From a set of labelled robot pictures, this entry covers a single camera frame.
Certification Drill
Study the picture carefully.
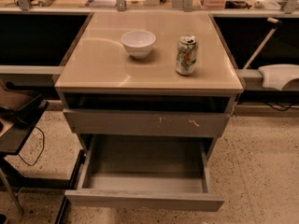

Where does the grey drawer cabinet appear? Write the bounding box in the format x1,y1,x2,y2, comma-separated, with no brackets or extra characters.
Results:
53,10,245,147

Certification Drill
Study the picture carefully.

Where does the grey middle drawer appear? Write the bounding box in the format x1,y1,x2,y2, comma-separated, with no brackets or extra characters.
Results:
64,109,229,137

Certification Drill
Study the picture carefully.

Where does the grey open bottom drawer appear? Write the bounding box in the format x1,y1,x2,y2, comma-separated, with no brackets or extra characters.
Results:
65,135,224,212

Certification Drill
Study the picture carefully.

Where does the white green soda can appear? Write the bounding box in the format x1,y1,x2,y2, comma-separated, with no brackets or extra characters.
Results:
176,35,198,76

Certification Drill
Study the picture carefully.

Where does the white ceramic bowl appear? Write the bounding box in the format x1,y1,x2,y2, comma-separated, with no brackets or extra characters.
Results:
121,30,156,59

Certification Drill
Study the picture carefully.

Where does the black side cart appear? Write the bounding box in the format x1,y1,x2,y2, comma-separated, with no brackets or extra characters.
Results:
0,79,85,224

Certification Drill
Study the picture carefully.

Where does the grey rod with cap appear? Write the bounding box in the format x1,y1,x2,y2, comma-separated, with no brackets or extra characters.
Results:
244,17,282,69

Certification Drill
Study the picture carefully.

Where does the black cable under bench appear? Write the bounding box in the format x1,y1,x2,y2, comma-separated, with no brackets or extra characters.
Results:
263,101,299,112

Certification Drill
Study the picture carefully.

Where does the black cable on floor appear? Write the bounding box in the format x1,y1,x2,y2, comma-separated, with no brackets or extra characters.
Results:
18,126,46,168

